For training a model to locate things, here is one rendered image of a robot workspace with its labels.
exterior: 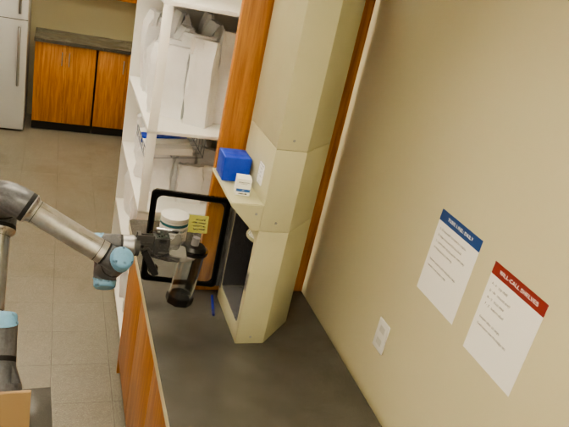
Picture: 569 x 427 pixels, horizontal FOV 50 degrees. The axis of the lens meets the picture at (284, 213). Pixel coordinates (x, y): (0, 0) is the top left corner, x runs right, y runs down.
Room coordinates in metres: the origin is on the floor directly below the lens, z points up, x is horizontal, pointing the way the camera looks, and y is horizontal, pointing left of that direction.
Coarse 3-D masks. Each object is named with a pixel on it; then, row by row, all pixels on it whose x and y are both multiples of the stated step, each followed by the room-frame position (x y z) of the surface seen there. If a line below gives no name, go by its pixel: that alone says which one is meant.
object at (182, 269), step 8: (200, 256) 1.94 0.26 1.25; (176, 264) 1.96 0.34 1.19; (184, 264) 1.93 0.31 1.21; (192, 264) 1.93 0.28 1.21; (200, 264) 1.96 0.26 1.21; (176, 272) 1.94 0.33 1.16; (184, 272) 1.93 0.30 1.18; (192, 272) 1.94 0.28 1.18; (176, 280) 1.93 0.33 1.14; (184, 280) 1.93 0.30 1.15; (192, 280) 1.94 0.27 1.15; (176, 288) 1.93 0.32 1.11; (184, 288) 1.93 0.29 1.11; (192, 288) 1.95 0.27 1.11; (176, 296) 1.93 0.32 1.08; (184, 296) 1.93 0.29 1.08; (192, 296) 1.97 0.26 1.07
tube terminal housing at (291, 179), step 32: (256, 128) 2.14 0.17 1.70; (256, 160) 2.08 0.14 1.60; (288, 160) 1.93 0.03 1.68; (320, 160) 2.09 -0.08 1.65; (256, 192) 2.01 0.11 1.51; (288, 192) 1.94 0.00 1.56; (288, 224) 1.95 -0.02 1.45; (256, 256) 1.92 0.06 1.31; (288, 256) 2.00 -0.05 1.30; (256, 288) 1.93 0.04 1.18; (288, 288) 2.08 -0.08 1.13; (256, 320) 1.94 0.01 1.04
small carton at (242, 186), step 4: (236, 176) 1.98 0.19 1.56; (240, 176) 1.97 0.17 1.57; (244, 176) 1.98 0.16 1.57; (248, 176) 1.99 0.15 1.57; (236, 180) 1.97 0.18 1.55; (240, 180) 1.95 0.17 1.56; (244, 180) 1.95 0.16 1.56; (248, 180) 1.96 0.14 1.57; (236, 184) 1.95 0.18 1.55; (240, 184) 1.95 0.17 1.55; (244, 184) 1.95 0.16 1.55; (248, 184) 1.96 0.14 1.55; (236, 188) 1.95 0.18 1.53; (240, 188) 1.95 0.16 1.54; (244, 188) 1.95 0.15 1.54; (248, 188) 1.96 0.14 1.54; (236, 192) 1.95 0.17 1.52; (240, 192) 1.95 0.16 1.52; (244, 192) 1.96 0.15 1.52; (248, 192) 1.96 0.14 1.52; (248, 196) 1.96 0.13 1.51
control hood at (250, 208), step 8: (216, 176) 2.09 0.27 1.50; (224, 184) 2.02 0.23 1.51; (232, 184) 2.04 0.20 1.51; (224, 192) 1.96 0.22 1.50; (232, 192) 1.96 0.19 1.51; (232, 200) 1.89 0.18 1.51; (240, 200) 1.91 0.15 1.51; (248, 200) 1.93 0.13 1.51; (256, 200) 1.94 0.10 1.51; (240, 208) 1.88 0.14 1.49; (248, 208) 1.89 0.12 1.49; (256, 208) 1.90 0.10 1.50; (240, 216) 1.88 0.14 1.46; (248, 216) 1.90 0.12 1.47; (256, 216) 1.91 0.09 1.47; (248, 224) 1.90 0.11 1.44; (256, 224) 1.91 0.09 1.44
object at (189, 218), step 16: (160, 208) 2.13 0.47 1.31; (176, 208) 2.14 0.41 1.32; (192, 208) 2.16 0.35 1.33; (208, 208) 2.17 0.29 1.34; (160, 224) 2.13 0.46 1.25; (176, 224) 2.15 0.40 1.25; (192, 224) 2.16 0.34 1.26; (208, 224) 2.17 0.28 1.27; (208, 240) 2.18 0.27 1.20; (208, 256) 2.18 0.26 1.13; (160, 272) 2.14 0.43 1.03; (208, 272) 2.18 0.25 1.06
